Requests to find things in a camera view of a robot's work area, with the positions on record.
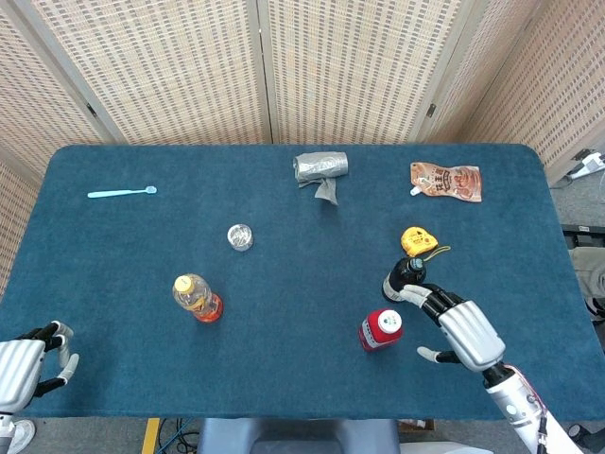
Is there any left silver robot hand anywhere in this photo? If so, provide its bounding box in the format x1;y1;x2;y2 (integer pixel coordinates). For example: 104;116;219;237
0;320;80;413

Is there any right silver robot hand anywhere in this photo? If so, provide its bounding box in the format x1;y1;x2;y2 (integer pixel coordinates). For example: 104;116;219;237
400;282;507;373

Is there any dark tea bottle black cap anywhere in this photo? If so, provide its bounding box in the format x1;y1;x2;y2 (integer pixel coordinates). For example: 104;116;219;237
381;256;428;305

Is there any yellow cap iced tea bottle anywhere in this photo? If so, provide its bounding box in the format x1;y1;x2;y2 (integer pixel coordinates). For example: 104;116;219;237
172;272;224;324

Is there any red bottle with white cap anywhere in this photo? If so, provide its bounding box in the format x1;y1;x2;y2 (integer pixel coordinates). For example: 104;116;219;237
357;308;405;353

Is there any yellow tape measure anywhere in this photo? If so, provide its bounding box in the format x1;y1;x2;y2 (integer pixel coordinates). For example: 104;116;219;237
400;226;452;259

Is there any beige cloth bundle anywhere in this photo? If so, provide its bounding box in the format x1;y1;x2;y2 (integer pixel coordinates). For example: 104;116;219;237
569;246;605;299

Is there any blue table cloth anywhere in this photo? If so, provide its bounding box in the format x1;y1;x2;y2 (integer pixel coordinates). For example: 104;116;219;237
0;143;605;422

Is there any light blue toothbrush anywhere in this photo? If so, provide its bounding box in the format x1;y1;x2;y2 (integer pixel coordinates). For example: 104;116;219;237
87;185;158;200

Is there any grey robot torso base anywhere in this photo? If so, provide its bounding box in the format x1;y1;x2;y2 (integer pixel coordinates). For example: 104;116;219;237
196;418;401;454

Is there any grey bag roll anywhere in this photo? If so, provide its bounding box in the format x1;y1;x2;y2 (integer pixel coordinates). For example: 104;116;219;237
292;150;350;206

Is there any clear round plastic container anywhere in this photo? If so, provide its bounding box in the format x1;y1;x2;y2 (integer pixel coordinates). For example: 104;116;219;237
226;223;255;253

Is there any woven folding screen panel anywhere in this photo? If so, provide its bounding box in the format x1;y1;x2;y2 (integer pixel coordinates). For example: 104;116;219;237
257;0;488;146
9;0;275;146
0;0;127;294
415;0;605;185

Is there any red arm wire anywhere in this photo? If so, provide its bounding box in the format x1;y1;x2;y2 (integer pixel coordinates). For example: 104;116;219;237
501;362;552;454

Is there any black metal frame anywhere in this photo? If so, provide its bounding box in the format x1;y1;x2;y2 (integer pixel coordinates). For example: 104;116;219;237
562;224;605;247

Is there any blue floor cable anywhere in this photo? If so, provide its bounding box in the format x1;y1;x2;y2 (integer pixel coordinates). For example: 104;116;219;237
158;418;193;454

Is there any white device with cable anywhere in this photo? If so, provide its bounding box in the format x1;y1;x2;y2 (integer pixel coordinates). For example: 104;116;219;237
569;149;605;180

